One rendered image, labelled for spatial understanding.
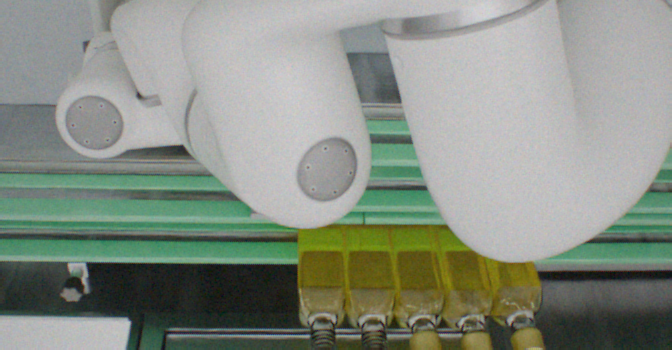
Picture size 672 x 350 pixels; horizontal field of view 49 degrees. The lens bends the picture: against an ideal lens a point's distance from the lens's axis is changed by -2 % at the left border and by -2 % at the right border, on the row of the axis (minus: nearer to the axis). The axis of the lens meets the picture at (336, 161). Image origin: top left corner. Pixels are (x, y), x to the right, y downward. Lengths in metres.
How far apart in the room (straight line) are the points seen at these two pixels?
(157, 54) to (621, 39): 0.31
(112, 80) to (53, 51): 0.43
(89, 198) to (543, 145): 0.72
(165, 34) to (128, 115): 0.13
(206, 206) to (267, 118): 0.57
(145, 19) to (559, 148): 0.33
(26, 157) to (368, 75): 0.46
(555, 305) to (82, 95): 0.77
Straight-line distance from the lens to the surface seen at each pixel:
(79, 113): 0.66
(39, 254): 1.04
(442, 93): 0.35
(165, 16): 0.56
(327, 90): 0.39
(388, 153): 0.88
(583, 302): 1.18
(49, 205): 0.99
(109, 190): 1.00
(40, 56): 1.10
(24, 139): 1.08
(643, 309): 1.21
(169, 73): 0.54
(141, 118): 0.66
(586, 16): 0.43
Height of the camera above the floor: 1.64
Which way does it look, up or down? 51 degrees down
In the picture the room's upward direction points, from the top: 176 degrees clockwise
